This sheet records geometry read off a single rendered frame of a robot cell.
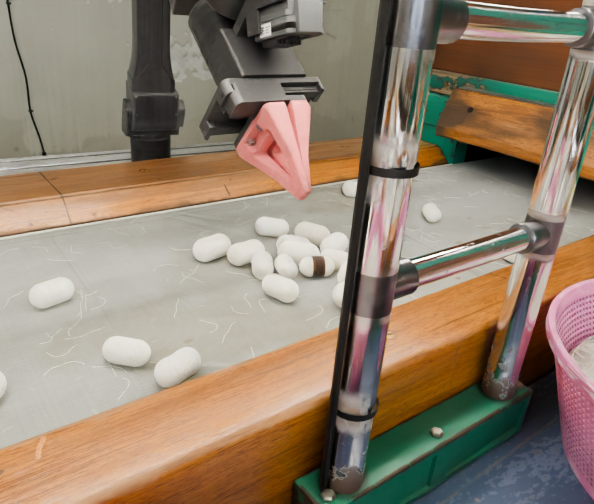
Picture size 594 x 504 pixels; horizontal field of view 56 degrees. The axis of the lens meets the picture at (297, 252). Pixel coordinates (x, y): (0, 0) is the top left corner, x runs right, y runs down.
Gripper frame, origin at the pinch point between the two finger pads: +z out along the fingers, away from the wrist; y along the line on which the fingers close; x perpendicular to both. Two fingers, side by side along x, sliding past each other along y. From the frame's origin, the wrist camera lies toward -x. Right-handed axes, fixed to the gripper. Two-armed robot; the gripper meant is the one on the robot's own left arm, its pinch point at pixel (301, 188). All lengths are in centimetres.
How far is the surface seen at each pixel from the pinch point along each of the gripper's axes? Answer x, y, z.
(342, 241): 4.3, 5.3, 4.0
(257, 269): 4.4, -4.6, 4.7
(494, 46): 2.0, 45.8, -18.5
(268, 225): 8.9, 1.4, -1.0
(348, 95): 107, 134, -94
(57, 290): 6.7, -19.6, 1.6
